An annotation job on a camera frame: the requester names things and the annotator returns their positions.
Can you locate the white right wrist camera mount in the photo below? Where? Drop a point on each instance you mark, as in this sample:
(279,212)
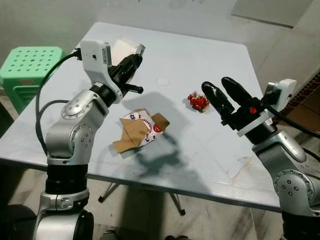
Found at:
(282,92)

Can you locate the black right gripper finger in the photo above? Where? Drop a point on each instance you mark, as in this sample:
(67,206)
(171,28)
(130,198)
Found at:
(217,100)
(237,92)

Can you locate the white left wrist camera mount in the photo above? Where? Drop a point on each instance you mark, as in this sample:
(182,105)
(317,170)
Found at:
(95,55)

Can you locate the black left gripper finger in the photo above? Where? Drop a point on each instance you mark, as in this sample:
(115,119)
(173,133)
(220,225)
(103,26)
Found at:
(131,65)

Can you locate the green plastic stool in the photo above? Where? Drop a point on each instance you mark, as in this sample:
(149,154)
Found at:
(30,70)

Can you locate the white cardboard packet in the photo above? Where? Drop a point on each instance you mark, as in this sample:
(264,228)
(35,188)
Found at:
(124,47)

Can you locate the light blue folding table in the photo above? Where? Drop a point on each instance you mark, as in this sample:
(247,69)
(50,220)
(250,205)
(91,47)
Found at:
(200,150)

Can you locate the red crumpled wrapper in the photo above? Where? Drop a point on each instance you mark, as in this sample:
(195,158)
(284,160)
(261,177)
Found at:
(197,102)

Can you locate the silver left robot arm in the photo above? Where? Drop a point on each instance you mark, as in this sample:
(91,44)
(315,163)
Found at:
(75,135)

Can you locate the metal table leg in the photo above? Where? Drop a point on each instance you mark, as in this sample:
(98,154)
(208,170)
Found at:
(109,192)
(176,205)

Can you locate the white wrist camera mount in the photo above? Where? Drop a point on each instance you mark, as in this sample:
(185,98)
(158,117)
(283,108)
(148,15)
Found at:
(282,92)
(95,55)

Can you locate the flattened brown white carton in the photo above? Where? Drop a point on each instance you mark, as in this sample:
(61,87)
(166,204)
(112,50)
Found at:
(142,130)

